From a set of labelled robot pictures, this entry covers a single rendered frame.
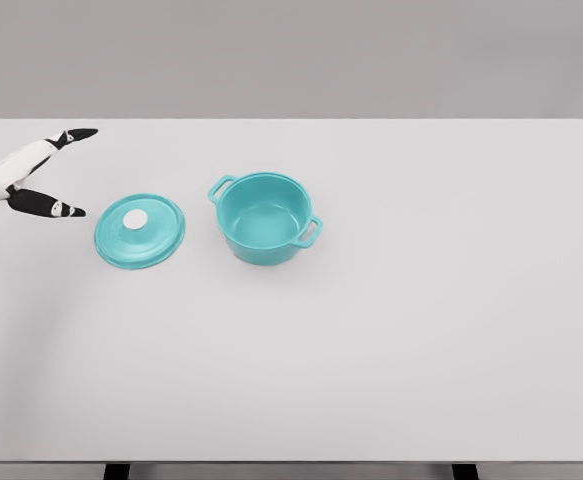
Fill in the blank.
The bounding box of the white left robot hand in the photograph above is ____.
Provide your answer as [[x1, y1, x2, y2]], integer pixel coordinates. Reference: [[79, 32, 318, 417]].
[[0, 128, 100, 234]]

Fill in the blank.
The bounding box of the teal pot lid white knob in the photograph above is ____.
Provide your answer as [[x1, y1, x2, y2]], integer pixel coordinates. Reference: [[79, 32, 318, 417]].
[[93, 194, 187, 271]]

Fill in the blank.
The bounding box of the teal pot with two handles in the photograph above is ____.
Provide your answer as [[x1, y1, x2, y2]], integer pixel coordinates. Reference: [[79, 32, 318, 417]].
[[207, 171, 324, 266]]

